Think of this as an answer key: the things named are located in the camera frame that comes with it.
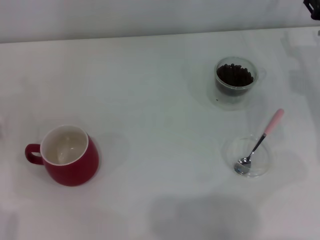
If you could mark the small clear glass bowl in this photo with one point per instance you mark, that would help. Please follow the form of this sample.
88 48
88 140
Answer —
262 162

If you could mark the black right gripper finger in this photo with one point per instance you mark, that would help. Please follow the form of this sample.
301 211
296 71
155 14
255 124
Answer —
314 7

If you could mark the red ceramic mug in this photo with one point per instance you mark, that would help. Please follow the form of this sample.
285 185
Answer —
72 172

